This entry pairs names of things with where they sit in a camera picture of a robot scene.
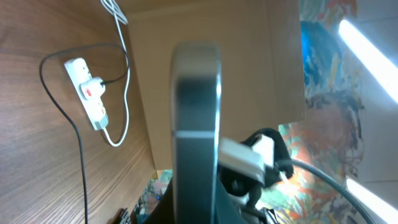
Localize white power strip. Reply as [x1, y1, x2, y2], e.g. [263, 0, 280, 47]
[64, 58, 109, 131]

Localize black charger cable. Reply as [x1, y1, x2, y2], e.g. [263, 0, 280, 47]
[39, 42, 131, 224]

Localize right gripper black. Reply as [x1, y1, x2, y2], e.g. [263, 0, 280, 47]
[217, 128, 294, 223]

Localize white power strip cord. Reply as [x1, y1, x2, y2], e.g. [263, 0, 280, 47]
[100, 12, 131, 147]

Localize ceiling light strips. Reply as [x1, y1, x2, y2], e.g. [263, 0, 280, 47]
[338, 19, 397, 223]

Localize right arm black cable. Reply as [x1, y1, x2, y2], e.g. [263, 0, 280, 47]
[273, 157, 377, 224]

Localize white charger plug adapter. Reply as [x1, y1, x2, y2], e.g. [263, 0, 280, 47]
[80, 77, 106, 101]

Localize white cables top corner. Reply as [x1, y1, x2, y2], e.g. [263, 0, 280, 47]
[99, 0, 129, 26]

